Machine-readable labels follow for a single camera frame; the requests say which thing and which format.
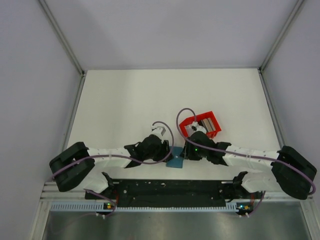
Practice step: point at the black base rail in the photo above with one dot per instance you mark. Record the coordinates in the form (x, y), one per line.
(170, 193)

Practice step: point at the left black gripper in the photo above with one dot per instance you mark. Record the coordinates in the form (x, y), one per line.
(164, 150)

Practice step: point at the aluminium frame post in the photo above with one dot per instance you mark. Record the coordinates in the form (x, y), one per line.
(60, 36)
(293, 15)

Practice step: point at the blue leather card holder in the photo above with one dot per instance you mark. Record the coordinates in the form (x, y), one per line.
(176, 161)

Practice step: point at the grey slotted cable duct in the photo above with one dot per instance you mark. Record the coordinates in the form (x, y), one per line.
(73, 206)

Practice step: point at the red plastic bin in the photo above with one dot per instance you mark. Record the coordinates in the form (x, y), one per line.
(187, 125)

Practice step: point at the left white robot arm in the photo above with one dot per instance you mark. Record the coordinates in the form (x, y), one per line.
(80, 167)

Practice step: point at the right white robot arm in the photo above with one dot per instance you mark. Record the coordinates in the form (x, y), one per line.
(264, 171)

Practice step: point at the left aluminium frame post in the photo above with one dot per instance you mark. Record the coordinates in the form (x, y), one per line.
(60, 36)

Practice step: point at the stack of cards in bin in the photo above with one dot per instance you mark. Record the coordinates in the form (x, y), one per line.
(208, 125)

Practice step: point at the right aluminium frame post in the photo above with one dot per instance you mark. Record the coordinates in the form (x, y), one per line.
(293, 15)

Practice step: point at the aluminium frame rail left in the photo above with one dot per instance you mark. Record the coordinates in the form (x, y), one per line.
(51, 192)

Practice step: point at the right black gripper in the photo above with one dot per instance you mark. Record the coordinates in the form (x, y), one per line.
(187, 153)

